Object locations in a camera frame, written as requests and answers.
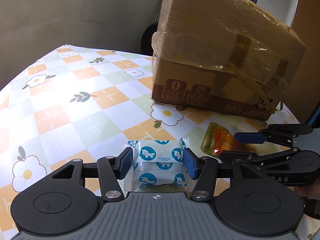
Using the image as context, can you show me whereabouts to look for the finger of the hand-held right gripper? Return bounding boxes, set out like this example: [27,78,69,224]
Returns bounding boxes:
[233,123,314,147]
[219,147,301,167]

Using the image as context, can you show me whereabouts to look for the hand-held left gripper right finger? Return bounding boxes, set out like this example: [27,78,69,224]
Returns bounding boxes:
[183,147,263,202]

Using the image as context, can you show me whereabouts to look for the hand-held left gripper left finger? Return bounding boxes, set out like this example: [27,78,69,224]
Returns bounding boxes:
[50,146,133,202]

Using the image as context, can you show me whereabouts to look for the gold red snack packet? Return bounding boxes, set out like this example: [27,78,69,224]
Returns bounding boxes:
[200,121,242,157]

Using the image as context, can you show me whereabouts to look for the white blue-dotted snack packet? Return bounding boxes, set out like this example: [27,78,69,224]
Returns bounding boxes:
[121,137,192,193]

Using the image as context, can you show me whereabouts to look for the taped cardboard box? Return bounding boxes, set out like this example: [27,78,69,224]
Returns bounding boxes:
[150,0,307,119]

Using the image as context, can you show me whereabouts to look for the blue curtain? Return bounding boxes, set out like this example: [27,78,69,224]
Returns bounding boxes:
[306,100,320,127]

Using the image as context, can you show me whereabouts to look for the floral checked tablecloth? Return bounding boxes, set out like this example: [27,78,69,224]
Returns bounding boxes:
[0,43,300,196]

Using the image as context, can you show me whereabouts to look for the wooden panel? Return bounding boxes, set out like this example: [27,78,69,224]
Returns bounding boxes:
[290,0,320,126]

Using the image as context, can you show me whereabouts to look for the black exercise bike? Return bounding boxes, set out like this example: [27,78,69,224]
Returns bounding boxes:
[140,0,163,56]

